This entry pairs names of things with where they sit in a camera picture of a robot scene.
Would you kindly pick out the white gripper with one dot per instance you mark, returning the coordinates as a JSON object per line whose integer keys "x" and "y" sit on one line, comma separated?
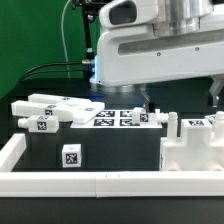
{"x": 133, "y": 55}

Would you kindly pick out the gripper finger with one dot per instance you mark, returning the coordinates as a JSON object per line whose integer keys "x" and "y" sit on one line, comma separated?
{"x": 215, "y": 89}

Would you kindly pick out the white chair seat block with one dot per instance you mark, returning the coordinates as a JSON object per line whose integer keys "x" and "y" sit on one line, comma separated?
{"x": 200, "y": 146}

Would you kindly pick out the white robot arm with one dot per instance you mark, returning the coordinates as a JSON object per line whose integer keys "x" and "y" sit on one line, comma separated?
{"x": 180, "y": 17}

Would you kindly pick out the white rear chair bar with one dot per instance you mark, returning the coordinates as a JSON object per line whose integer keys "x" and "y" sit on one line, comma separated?
{"x": 53, "y": 99}

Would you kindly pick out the white long chair bar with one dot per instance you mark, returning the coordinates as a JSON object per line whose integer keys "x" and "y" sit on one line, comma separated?
{"x": 27, "y": 109}

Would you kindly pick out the white tagged cube right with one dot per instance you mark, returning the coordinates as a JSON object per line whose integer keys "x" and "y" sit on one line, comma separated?
{"x": 211, "y": 118}

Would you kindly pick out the white marker sheet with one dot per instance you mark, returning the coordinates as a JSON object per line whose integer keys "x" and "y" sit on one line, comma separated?
{"x": 114, "y": 119}

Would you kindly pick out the white tagged cube nut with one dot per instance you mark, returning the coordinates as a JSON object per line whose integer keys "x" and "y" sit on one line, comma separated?
{"x": 71, "y": 155}

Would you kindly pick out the white U-shaped boundary frame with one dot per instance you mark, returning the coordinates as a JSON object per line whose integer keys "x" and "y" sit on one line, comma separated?
{"x": 100, "y": 184}

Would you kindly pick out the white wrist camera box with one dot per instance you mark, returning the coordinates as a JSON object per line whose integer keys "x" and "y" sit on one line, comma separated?
{"x": 127, "y": 13}

